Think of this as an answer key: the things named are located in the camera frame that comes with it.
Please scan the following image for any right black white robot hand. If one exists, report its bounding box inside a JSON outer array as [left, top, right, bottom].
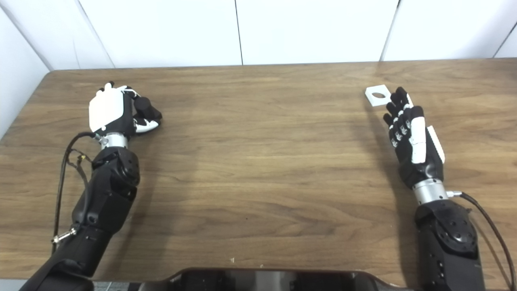
[[383, 86, 446, 189]]

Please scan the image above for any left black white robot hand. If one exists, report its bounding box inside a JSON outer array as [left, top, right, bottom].
[[88, 82, 163, 137]]

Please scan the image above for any black peg with square base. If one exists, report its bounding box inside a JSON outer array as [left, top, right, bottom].
[[133, 96, 163, 122]]

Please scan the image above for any white square piece with hole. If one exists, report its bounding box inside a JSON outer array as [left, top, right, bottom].
[[365, 84, 391, 107]]

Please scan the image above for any black robot torso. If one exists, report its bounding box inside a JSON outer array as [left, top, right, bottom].
[[139, 268, 408, 291]]

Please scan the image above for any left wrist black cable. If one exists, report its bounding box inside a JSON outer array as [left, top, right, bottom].
[[52, 132, 98, 255]]

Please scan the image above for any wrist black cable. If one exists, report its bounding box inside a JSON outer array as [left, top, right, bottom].
[[52, 132, 98, 255], [446, 191, 517, 291]]

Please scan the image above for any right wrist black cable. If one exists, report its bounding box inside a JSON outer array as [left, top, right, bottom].
[[446, 191, 517, 291]]

